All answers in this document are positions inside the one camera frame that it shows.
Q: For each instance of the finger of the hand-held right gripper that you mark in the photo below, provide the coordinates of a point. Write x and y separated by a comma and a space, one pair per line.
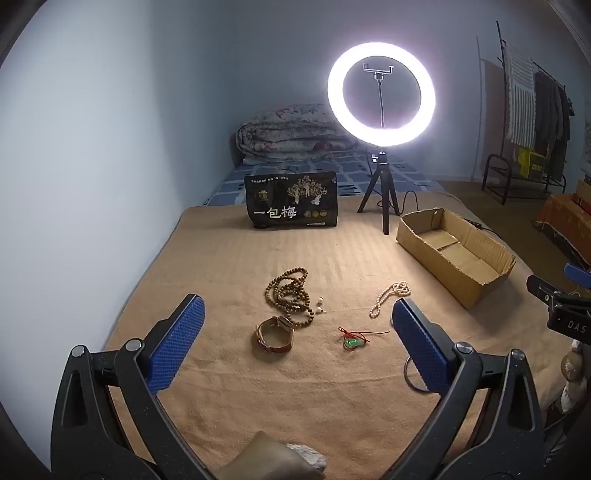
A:
579, 274
545, 288

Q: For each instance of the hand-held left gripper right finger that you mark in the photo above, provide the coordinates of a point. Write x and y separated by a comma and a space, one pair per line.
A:
418, 346

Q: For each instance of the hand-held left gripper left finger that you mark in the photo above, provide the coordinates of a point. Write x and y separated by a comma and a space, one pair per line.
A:
178, 341

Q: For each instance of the metal bangle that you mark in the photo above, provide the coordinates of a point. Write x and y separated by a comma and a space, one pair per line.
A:
406, 374

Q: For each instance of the cardboard box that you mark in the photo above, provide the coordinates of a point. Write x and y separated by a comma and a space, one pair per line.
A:
461, 272

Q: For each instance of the pearl drop earring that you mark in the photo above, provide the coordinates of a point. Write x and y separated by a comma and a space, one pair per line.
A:
320, 302

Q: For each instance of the person's right hand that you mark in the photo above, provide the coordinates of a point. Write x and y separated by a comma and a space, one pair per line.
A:
572, 369

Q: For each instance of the brown patterned box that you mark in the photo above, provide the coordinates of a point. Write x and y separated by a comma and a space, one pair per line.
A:
565, 221

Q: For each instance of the small tan box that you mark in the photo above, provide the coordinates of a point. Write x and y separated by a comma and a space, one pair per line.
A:
584, 191

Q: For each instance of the yellow box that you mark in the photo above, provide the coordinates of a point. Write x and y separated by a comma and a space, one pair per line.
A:
531, 162

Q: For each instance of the black clothes rack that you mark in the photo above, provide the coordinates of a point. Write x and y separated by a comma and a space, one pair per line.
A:
491, 159

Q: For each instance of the beige cloth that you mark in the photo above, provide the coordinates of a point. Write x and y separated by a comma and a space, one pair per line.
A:
258, 457

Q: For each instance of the black tripod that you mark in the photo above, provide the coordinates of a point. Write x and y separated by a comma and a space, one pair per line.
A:
382, 194

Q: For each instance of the dark hanging clothes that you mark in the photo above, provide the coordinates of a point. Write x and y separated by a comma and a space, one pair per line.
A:
551, 120

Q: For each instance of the black printed snack bag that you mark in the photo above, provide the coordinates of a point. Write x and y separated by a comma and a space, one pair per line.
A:
291, 203

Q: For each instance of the white striped hanging cloth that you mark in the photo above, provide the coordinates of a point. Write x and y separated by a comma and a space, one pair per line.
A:
519, 101

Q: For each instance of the folded floral quilt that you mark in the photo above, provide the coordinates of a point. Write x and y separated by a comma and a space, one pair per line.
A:
286, 134

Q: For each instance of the phone holder clamp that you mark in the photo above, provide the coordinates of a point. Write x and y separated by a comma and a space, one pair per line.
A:
378, 69

